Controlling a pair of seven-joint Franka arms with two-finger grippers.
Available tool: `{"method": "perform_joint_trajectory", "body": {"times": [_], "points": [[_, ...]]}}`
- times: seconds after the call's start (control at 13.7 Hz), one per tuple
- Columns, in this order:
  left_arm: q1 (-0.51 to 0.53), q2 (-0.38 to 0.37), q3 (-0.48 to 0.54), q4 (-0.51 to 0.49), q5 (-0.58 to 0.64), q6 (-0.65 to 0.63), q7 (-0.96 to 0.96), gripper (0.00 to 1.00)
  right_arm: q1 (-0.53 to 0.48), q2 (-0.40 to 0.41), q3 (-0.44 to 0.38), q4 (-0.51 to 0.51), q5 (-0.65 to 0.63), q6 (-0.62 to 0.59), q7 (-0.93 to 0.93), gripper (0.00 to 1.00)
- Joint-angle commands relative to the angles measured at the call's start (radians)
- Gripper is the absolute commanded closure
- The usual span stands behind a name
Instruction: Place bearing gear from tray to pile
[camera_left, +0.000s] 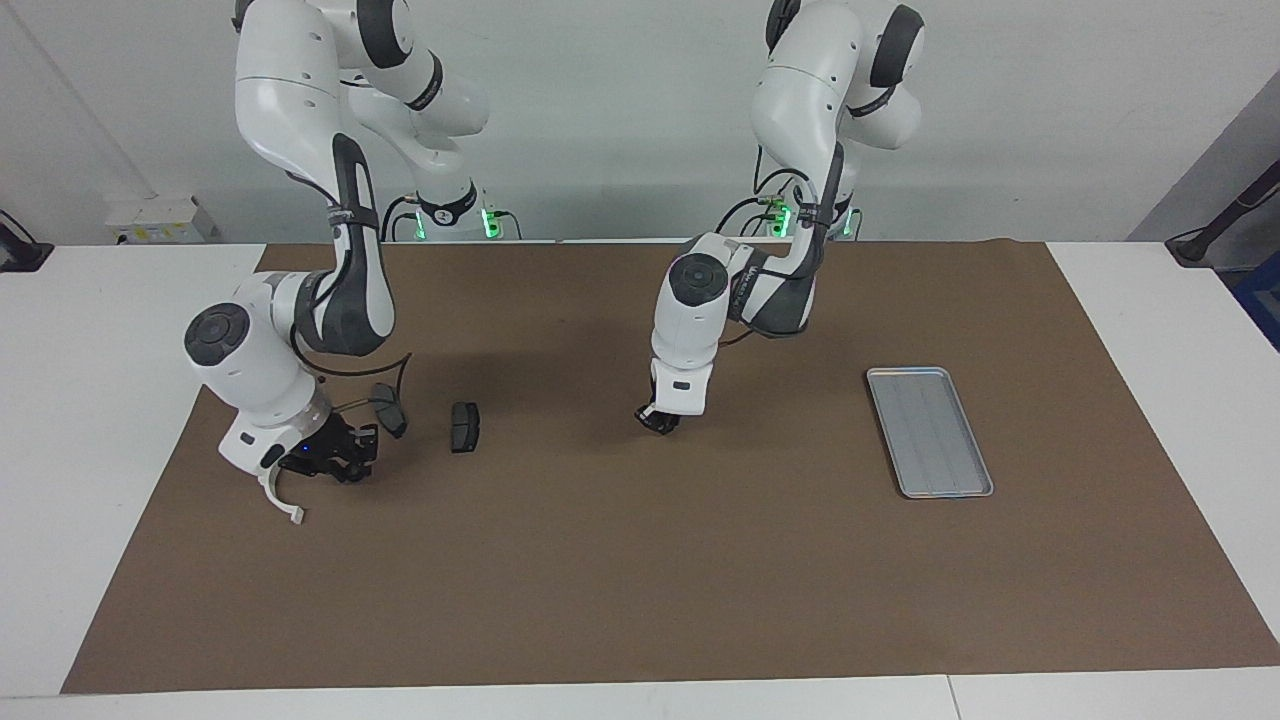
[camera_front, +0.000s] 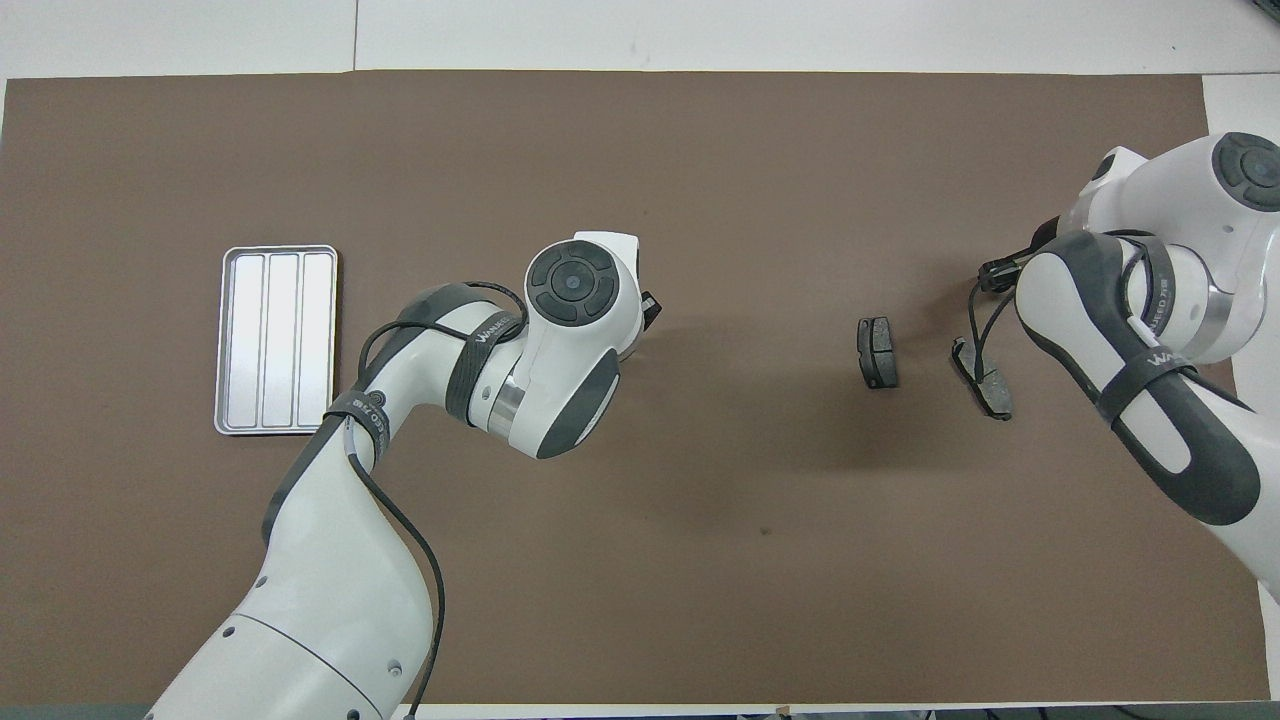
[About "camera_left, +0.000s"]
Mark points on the silver metal tray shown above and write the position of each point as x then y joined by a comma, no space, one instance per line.
935,440

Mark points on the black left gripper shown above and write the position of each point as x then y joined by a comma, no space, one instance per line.
667,422

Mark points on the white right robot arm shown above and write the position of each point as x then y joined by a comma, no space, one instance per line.
290,100

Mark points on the dark grey angled brake pad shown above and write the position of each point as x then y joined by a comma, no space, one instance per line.
390,410

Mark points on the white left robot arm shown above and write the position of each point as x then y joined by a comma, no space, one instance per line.
800,90

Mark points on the brown table mat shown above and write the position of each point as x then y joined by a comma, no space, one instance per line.
640,560

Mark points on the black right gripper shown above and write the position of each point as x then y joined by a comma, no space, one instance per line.
320,450

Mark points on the blue box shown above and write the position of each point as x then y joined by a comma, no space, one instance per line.
1262,300

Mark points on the black metal stand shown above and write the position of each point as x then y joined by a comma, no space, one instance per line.
1195,245

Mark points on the dark grey straight brake pad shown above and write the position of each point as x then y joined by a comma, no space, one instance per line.
465,427

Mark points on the black table clamp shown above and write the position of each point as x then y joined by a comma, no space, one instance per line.
20,255

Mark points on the white curved plastic bracket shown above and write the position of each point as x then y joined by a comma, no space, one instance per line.
278,500

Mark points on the white wall socket box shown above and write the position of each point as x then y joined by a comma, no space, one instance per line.
160,222

